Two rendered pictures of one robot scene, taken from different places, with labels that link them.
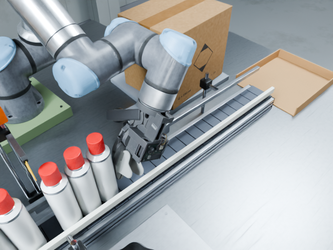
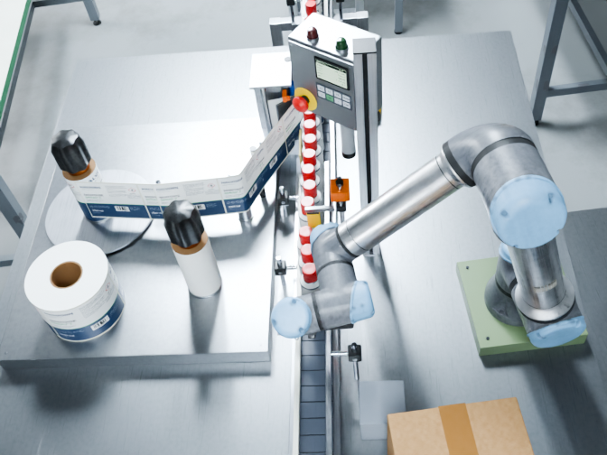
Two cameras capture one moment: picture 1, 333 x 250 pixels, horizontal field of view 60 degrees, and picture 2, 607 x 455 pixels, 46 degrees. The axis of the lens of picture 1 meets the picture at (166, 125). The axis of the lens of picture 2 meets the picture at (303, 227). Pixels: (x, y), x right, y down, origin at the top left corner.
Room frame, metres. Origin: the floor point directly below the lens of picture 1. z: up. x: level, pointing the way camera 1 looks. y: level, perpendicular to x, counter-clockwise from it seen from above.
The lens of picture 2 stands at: (1.07, -0.44, 2.37)
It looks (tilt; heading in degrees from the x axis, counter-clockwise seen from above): 52 degrees down; 139
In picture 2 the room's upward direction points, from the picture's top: 9 degrees counter-clockwise
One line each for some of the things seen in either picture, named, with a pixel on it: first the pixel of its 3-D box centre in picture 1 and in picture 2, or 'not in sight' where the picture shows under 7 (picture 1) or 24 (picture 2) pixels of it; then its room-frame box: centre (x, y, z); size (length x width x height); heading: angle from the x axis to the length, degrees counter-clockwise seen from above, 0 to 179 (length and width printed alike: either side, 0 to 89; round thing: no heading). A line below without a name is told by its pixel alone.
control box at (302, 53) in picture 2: not in sight; (335, 73); (0.26, 0.42, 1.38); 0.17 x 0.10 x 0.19; 7
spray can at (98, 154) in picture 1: (102, 168); (312, 293); (0.39, 0.14, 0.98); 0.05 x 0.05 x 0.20
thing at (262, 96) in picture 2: not in sight; (279, 106); (-0.08, 0.53, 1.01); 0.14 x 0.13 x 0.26; 132
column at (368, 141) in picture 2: not in sight; (368, 163); (0.35, 0.41, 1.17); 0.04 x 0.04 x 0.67; 42
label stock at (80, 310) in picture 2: not in sight; (77, 291); (-0.08, -0.20, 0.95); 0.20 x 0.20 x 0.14
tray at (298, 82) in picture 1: (286, 78); not in sight; (0.93, -0.47, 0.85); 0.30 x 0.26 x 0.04; 132
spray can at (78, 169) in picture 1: (83, 183); (311, 274); (0.36, 0.18, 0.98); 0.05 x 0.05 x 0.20
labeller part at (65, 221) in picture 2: not in sight; (101, 211); (-0.29, 0.01, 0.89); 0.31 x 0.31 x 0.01
